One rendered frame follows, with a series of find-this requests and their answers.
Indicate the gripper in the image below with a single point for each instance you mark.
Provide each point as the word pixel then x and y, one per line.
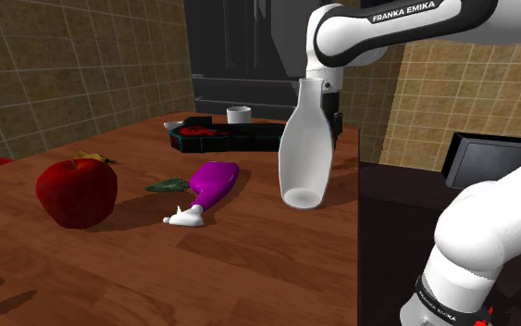
pixel 331 106

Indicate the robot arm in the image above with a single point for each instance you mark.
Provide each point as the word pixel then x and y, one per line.
pixel 481 225

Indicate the white vase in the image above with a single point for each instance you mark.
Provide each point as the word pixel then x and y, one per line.
pixel 305 149

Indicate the white cup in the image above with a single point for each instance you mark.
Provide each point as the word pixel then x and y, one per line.
pixel 239 115

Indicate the black box with red print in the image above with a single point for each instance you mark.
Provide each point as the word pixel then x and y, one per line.
pixel 233 137

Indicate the purple spray bottle white nozzle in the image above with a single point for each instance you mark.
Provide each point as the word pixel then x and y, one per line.
pixel 212 180

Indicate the small white bowl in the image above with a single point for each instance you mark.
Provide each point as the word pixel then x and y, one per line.
pixel 172 125

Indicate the black box appliance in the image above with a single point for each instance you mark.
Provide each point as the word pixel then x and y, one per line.
pixel 485 162

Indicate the green leaf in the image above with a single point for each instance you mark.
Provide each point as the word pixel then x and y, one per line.
pixel 169 185

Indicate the yellow thing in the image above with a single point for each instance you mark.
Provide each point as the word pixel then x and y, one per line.
pixel 89 155

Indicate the red apple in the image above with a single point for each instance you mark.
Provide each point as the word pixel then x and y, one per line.
pixel 77 194

